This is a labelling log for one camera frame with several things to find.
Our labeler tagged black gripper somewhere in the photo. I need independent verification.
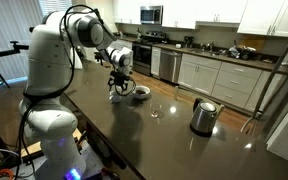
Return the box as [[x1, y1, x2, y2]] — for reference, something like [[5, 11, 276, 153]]
[[107, 71, 131, 90]]

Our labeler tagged white mug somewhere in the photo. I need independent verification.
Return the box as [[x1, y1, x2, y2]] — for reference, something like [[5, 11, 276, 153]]
[[109, 91, 121, 103]]

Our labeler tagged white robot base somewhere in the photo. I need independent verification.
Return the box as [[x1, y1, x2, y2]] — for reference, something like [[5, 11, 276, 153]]
[[18, 98, 104, 180]]

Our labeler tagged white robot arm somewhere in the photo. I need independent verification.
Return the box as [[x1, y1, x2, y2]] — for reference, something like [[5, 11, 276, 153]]
[[23, 6, 136, 101]]

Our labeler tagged white bowl with trail mix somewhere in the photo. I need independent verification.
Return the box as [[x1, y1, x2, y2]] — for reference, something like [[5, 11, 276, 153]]
[[133, 85, 150, 99]]

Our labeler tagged black stove range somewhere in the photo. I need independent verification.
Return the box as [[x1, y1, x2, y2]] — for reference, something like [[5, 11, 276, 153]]
[[132, 31, 168, 76]]

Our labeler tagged clear drinking glass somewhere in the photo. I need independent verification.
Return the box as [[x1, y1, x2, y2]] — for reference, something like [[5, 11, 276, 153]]
[[150, 103, 164, 118]]

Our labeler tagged stainless steel dishwasher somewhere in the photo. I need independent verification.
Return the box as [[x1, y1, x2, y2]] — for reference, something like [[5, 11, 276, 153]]
[[159, 49, 182, 83]]

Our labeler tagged silver microwave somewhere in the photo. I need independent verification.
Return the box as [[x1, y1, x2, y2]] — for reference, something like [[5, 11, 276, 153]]
[[140, 6, 163, 25]]

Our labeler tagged stainless steel electric kettle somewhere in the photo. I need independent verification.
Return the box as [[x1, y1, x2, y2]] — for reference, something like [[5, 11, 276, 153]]
[[190, 98, 224, 137]]

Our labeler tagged cream wooden chair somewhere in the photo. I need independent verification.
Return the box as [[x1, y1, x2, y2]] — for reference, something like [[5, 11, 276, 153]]
[[240, 111, 262, 137]]

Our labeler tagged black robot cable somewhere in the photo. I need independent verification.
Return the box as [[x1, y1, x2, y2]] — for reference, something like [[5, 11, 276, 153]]
[[13, 4, 138, 180]]

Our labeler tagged black camera tripod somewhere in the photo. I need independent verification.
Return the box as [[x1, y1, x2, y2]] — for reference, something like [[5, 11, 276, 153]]
[[0, 40, 30, 89]]

